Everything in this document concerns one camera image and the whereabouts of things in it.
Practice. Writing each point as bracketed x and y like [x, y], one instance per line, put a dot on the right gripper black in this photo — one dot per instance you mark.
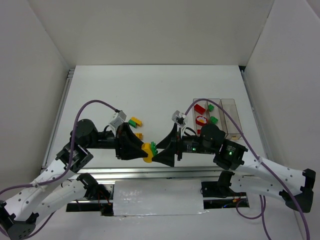
[179, 146]

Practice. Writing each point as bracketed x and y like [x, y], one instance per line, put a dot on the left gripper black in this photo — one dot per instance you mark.
[119, 143]

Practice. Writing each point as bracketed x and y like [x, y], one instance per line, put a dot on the green lego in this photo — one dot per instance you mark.
[132, 123]
[153, 148]

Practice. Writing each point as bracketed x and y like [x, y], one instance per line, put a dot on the yellow oval lego piece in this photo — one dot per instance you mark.
[146, 147]

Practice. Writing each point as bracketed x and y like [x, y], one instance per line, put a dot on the red flower lego piece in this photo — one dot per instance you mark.
[201, 120]

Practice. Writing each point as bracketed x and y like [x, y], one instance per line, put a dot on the small red lego piece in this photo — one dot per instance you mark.
[199, 109]

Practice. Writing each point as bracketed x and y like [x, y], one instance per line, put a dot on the green 2x2 lego brick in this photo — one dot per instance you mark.
[213, 120]

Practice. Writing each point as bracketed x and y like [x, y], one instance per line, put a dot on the small green lego brick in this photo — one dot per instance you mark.
[211, 107]

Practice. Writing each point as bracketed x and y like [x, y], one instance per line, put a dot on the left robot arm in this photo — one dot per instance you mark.
[39, 199]

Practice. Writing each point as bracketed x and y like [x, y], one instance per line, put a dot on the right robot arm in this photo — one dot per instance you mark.
[242, 171]

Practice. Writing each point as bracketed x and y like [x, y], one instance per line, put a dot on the green lego on yellow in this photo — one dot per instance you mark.
[132, 123]

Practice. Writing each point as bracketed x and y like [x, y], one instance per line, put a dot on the yellow sloped lego brick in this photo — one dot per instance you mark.
[137, 121]

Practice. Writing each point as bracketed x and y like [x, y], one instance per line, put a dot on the white foil cover plate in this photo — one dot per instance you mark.
[158, 198]

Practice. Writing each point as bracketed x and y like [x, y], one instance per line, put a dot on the middle clear container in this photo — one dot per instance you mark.
[218, 113]

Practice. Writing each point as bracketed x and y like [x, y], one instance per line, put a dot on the right clear container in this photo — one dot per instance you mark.
[232, 133]

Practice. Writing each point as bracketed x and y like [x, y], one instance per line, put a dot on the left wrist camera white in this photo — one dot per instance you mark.
[117, 119]

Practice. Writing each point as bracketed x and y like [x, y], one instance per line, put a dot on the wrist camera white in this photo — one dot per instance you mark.
[117, 119]
[180, 120]

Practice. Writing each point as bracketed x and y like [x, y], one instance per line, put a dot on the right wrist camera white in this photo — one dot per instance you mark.
[180, 120]

